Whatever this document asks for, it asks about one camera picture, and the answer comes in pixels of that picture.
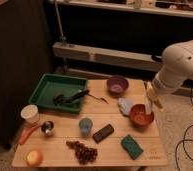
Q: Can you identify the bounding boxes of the red bowl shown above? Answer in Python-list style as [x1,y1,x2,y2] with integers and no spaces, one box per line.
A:
[129,104,154,127]

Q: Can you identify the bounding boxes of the low wooden shelf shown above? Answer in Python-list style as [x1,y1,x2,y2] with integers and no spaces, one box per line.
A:
[53,41,193,98]

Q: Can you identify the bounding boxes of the black cable on floor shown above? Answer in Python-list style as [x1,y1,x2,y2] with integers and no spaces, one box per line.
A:
[175,86,193,171]

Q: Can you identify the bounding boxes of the green sponge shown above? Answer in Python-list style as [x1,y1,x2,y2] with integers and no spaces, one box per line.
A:
[121,135,143,160]

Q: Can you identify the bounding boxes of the purple bowl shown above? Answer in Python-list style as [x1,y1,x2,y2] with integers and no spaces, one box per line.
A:
[106,75,129,94]

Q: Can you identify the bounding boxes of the white paper cup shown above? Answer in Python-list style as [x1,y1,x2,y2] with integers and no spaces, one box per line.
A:
[21,104,39,124]

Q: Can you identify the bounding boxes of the metal pole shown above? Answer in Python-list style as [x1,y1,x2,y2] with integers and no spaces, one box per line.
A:
[54,0,67,46]

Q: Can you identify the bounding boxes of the black handle on shelf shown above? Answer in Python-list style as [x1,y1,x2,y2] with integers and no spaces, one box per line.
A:
[151,55,162,62]

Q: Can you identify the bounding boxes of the black brush in tray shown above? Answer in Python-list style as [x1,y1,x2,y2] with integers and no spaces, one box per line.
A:
[53,90,89,105]

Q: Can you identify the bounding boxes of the yellow banana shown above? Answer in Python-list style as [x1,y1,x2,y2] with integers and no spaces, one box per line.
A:
[145,98,153,115]

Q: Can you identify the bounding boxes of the blue plastic cup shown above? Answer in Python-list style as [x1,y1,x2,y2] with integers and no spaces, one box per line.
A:
[79,118,93,135]

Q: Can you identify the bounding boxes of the small metal cup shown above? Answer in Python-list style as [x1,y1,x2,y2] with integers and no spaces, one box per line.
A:
[41,121,54,136]

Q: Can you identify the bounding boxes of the orange carrot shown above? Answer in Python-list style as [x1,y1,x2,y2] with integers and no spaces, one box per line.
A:
[18,125,39,145]

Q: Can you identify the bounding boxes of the bunch of dark grapes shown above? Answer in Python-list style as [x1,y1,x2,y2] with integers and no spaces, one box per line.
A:
[66,141,98,164]

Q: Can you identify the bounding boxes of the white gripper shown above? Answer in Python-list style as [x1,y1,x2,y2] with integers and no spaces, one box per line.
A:
[146,72,177,112]

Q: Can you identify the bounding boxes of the orange yellow apple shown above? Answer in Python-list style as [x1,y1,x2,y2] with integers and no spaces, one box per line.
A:
[26,150,43,167]

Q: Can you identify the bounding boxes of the green plastic tray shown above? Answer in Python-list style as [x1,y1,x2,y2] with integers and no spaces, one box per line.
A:
[28,73,88,114]

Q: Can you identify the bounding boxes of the dark chocolate bar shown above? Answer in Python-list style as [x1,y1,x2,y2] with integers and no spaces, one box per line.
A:
[93,124,114,143]

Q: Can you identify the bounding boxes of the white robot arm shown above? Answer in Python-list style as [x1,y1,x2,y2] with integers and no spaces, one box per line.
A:
[145,40,193,114]

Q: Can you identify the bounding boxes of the light blue cloth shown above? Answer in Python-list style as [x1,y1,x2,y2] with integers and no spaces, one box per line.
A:
[118,98,134,116]

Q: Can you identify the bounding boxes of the dark cabinet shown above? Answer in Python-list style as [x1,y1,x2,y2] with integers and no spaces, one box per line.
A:
[0,0,52,149]

